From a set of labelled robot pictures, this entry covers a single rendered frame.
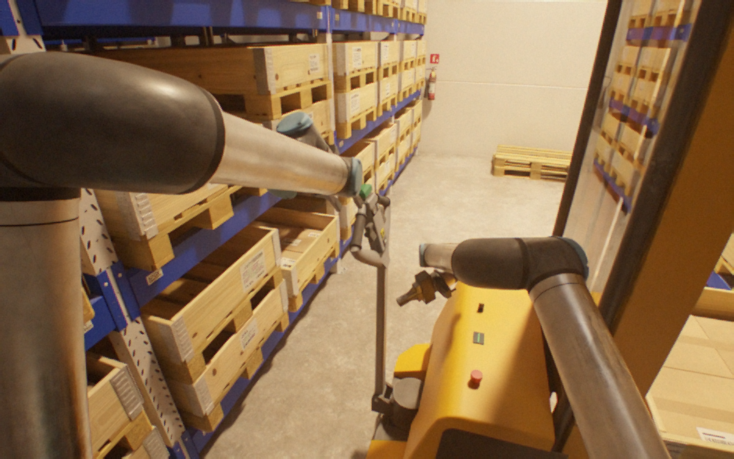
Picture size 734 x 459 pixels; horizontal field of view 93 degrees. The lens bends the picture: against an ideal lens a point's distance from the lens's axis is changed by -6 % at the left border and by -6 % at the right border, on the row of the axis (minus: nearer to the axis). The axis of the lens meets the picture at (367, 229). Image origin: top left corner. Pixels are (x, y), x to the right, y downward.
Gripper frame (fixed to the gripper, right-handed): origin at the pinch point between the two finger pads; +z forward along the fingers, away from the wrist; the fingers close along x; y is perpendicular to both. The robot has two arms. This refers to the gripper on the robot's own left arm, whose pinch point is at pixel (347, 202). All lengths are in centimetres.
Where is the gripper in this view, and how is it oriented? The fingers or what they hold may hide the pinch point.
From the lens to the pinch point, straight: 116.0
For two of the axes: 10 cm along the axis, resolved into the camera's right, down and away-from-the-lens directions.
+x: 9.2, -1.1, -3.8
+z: 3.8, 5.5, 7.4
